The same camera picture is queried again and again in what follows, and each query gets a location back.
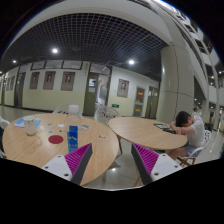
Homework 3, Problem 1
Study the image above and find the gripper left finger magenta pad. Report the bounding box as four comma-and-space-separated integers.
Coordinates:
42, 143, 93, 185

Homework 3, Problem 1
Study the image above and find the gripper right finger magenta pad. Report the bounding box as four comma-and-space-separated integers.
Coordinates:
131, 143, 182, 185

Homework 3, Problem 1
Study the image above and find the clear water bottle, blue label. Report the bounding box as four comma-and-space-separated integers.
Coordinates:
65, 105, 81, 152

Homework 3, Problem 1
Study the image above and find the red round coaster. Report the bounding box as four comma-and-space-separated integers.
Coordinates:
48, 135, 63, 144

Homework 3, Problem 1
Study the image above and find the far round wooden table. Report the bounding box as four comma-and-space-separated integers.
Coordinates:
108, 117, 187, 150

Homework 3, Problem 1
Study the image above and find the round wooden table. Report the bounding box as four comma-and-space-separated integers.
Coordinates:
3, 113, 119, 185
108, 117, 187, 150

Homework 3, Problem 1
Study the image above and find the small clear wrapper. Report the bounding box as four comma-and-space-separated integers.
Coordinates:
98, 135, 107, 139

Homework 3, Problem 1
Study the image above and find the black tablet on table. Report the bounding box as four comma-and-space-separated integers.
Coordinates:
154, 123, 170, 130

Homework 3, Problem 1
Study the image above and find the small card on table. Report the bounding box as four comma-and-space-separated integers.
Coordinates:
81, 124, 90, 130

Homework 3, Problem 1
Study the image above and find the near round wooden table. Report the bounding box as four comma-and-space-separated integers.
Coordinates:
3, 113, 119, 185

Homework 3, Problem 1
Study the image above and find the person in white shirt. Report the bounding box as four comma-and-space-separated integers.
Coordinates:
166, 111, 205, 160

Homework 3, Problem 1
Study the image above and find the white lattice chair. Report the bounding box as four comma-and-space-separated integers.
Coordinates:
94, 106, 120, 125

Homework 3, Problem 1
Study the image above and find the white chair under person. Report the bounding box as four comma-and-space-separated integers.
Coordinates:
177, 130, 211, 167

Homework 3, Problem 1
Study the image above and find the white plastic cup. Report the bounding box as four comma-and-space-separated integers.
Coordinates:
23, 116, 36, 135

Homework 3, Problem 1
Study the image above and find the blue paper booklet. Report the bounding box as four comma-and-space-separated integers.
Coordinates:
14, 118, 41, 128

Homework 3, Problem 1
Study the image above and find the large grey pillar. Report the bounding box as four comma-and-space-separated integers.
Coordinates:
156, 46, 194, 123

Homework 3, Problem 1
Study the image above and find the framed portrait poster right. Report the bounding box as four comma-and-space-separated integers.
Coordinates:
117, 79, 129, 98

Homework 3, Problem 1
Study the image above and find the framed portrait poster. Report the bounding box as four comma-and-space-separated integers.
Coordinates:
43, 71, 56, 90
117, 79, 129, 98
61, 72, 75, 91
29, 72, 40, 89

